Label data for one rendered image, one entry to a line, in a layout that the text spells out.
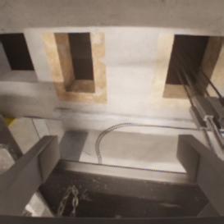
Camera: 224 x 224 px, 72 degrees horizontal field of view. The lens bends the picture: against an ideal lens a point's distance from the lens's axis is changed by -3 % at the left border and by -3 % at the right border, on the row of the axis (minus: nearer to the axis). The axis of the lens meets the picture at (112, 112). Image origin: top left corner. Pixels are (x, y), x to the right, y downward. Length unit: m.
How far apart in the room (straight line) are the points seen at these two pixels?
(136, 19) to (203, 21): 0.30
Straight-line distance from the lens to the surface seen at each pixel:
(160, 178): 0.82
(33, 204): 0.51
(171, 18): 0.85
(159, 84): 0.95
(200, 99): 0.64
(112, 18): 0.84
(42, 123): 1.33
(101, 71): 0.93
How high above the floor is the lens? 0.83
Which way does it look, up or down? 51 degrees down
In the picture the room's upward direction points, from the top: 167 degrees counter-clockwise
